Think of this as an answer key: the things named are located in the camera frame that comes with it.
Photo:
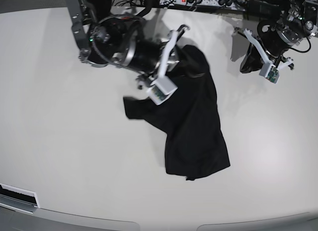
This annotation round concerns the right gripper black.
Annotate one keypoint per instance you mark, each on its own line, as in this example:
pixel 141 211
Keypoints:
pixel 142 56

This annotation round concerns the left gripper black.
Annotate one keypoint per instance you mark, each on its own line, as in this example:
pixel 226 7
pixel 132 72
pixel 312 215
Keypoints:
pixel 274 49

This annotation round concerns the black t-shirt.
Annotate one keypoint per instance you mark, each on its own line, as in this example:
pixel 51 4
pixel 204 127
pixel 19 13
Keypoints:
pixel 195 147

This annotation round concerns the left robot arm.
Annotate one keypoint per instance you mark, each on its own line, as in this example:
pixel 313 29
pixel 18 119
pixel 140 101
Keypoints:
pixel 283 25

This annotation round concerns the white power strip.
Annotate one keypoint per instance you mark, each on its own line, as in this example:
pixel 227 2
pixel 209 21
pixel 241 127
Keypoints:
pixel 202 4

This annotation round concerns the white slotted box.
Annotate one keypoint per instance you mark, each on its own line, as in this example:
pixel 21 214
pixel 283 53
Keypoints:
pixel 18 199

